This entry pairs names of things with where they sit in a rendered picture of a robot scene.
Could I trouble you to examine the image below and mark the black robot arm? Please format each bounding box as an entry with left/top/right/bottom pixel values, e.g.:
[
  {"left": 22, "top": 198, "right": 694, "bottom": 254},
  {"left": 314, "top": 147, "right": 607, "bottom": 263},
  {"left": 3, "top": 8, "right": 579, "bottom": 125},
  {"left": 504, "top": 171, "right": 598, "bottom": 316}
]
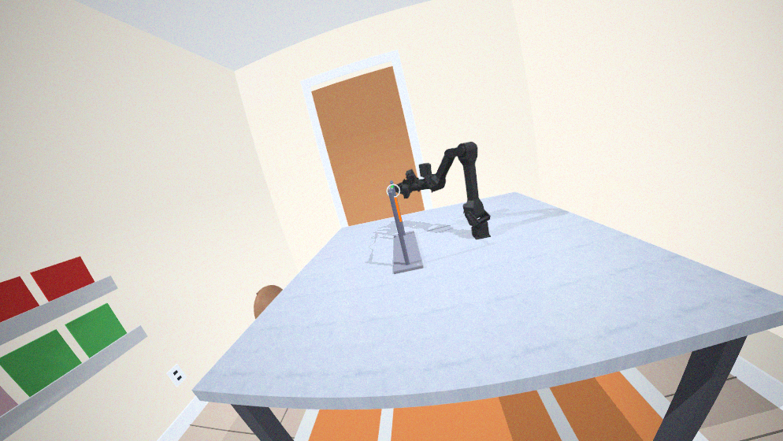
[{"left": 418, "top": 142, "right": 491, "bottom": 239}]

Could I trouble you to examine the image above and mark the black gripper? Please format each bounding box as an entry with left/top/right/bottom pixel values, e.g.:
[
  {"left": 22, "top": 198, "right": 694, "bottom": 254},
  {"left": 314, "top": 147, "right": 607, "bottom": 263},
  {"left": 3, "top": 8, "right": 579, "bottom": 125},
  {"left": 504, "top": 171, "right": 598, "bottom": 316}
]
[{"left": 394, "top": 176, "right": 422, "bottom": 198}]

